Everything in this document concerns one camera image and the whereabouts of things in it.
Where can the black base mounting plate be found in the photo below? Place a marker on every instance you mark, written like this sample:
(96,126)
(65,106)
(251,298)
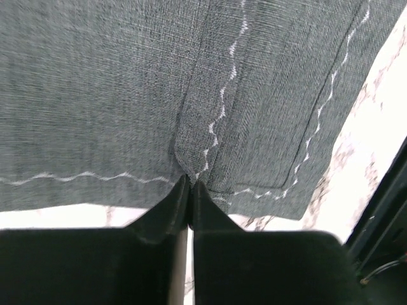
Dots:
(378,241)

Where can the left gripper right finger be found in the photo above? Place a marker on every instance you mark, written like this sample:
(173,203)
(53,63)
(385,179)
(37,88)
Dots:
(233,266)

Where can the grey cloth napkin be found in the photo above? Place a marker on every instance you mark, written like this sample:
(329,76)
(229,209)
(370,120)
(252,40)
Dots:
(110,102)

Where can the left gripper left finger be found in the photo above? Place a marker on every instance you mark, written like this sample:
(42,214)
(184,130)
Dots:
(141,263)

